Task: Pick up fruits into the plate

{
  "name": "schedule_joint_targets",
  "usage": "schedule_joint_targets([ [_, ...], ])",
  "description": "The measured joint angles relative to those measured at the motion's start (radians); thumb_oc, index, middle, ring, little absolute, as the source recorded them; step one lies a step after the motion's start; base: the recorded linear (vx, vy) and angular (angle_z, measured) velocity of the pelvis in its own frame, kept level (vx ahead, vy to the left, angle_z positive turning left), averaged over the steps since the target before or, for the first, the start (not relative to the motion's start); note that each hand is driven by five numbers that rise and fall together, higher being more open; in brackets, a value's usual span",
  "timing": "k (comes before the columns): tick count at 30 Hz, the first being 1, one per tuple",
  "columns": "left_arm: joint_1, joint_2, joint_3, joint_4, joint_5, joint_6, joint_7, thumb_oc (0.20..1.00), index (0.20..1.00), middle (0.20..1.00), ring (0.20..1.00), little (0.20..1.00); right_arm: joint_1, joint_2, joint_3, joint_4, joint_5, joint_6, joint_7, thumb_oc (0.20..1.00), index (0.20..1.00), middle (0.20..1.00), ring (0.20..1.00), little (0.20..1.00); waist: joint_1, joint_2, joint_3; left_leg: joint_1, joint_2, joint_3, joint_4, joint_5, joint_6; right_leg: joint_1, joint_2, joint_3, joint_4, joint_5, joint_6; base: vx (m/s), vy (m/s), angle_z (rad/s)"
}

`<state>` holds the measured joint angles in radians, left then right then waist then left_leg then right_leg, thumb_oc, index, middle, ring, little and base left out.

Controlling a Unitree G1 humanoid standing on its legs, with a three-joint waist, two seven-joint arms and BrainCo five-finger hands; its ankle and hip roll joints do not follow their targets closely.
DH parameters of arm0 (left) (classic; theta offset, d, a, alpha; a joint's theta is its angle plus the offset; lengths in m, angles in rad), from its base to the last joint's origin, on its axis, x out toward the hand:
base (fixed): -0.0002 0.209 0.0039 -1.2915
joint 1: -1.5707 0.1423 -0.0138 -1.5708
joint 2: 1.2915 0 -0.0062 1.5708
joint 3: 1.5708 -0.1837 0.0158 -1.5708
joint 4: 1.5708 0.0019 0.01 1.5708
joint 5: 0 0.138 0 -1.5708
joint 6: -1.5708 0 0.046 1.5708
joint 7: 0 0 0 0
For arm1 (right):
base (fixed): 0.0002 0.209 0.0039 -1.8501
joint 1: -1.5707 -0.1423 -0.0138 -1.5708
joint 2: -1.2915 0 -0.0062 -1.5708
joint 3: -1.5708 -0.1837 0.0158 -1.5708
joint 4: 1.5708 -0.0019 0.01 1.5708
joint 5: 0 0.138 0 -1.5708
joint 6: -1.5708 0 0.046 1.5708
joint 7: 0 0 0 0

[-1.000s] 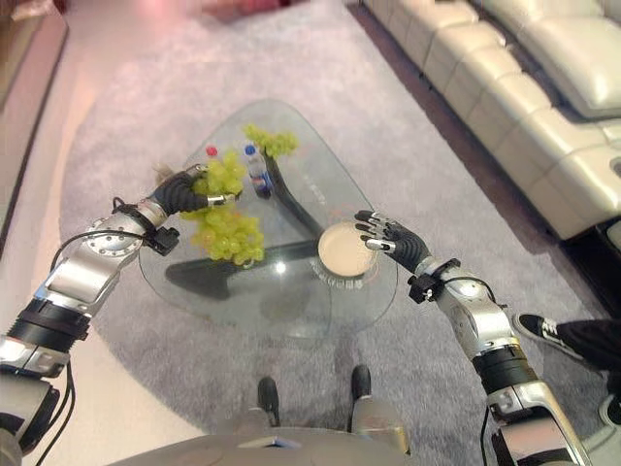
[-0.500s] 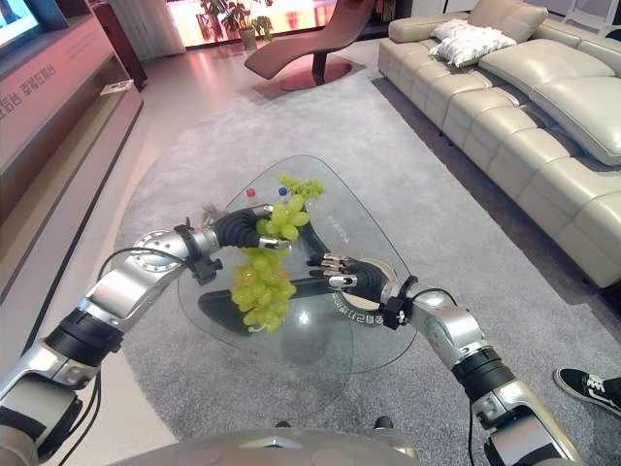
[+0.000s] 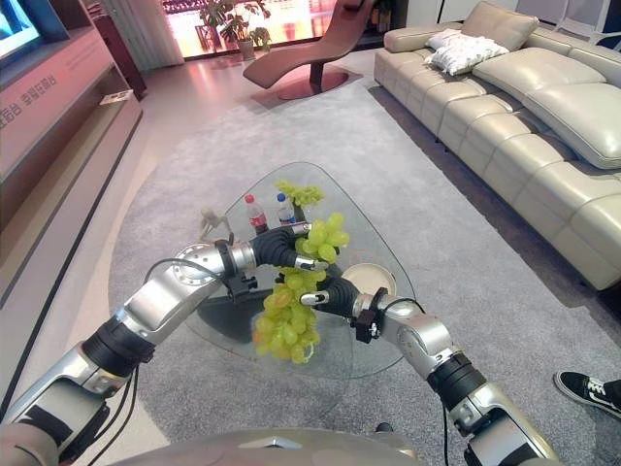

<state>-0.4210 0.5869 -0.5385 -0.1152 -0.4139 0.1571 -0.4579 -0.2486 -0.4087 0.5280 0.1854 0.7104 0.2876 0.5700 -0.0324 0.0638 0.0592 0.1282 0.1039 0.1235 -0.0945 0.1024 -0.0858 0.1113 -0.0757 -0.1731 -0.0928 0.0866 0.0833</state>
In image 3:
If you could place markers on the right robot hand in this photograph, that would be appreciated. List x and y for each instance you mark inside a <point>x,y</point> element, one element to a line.
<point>342,296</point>

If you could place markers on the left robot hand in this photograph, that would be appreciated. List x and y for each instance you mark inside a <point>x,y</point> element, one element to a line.
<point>274,247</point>

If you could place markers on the small green grape bunch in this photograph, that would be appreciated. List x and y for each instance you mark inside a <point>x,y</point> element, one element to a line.
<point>327,238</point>

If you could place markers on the large green grape bunch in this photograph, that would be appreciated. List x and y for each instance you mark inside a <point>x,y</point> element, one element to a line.
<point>286,320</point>

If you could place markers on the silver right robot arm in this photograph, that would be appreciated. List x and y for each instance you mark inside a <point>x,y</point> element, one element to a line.
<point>427,340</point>

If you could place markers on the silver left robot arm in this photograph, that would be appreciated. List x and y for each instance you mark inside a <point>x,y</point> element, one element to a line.
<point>160,301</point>

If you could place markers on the beige round plate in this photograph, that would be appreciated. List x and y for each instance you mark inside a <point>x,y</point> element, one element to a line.
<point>371,280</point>

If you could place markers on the cola bottle red cap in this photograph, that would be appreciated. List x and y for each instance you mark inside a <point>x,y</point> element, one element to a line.
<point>256,216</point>

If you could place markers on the water bottle blue cap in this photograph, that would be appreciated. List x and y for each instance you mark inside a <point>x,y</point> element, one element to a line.
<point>285,211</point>

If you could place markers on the glass coffee table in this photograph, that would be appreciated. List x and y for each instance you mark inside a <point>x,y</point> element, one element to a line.
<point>369,233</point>

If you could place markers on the dark table base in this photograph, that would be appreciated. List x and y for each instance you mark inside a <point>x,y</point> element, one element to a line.
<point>228,315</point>

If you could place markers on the grey rug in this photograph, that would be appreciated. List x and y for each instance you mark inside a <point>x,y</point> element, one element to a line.
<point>339,131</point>

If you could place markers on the silver robot torso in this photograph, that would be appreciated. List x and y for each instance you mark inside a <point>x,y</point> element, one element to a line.
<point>271,449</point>

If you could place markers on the brown lounge chair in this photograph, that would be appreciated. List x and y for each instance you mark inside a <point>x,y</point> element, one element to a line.
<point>310,58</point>

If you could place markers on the small potted plant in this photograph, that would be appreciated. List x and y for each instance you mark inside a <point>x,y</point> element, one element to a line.
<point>262,38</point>

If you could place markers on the white booklet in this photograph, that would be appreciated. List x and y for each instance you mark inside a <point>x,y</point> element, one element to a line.
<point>115,97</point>

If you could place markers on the beige leather sofa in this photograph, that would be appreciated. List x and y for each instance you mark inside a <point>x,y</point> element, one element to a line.
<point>485,126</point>

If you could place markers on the large potted plant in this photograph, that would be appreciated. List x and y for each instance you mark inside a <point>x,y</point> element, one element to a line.
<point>233,19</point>

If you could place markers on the white curtain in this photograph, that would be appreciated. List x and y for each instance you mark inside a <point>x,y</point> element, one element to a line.
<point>155,34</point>

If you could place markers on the wooden media cabinet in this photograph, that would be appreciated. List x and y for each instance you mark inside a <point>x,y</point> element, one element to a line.
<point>58,126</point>

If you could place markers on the person's black sneaker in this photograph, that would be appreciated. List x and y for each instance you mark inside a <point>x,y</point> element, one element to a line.
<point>589,390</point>

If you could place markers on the white textured pillow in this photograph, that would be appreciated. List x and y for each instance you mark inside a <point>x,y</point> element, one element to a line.
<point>463,52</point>

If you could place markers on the large beige back cushion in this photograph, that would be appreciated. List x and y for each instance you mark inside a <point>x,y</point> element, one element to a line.
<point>582,119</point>

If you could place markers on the medium beige back cushion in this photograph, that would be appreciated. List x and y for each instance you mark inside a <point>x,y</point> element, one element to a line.
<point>538,70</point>

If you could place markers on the small beige back cushion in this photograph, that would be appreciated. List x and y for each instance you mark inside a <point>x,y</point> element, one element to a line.
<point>500,22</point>

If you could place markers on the television screen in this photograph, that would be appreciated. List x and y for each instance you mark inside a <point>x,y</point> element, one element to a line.
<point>17,22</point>

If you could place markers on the white metal frame chair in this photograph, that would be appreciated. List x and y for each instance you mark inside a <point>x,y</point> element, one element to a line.
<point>587,19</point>

